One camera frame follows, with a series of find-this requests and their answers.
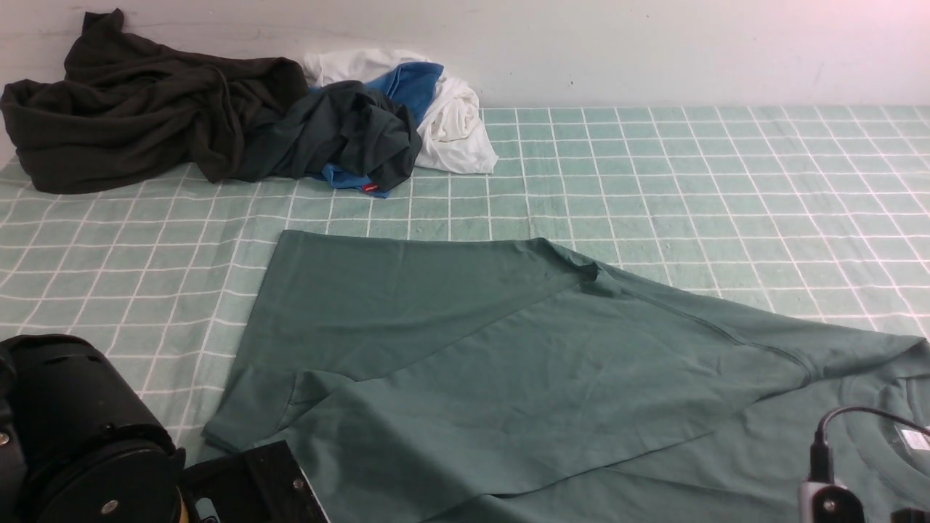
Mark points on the green long sleeve shirt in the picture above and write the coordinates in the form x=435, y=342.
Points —
x=517, y=381

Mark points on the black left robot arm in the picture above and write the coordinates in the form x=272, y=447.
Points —
x=78, y=444

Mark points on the white garment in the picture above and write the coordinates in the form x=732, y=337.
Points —
x=454, y=136

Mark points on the dark green crumpled garment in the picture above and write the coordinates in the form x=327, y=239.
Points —
x=346, y=125

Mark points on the blue garment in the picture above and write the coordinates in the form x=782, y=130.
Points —
x=412, y=84

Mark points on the green checkered tablecloth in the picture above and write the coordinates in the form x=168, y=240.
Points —
x=817, y=212

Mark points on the dark olive crumpled garment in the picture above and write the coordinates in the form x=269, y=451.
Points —
x=130, y=109

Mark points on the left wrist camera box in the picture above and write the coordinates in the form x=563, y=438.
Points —
x=265, y=484

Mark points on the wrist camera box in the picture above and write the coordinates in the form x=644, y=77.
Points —
x=823, y=502
x=265, y=484

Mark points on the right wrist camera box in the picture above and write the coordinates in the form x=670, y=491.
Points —
x=823, y=502

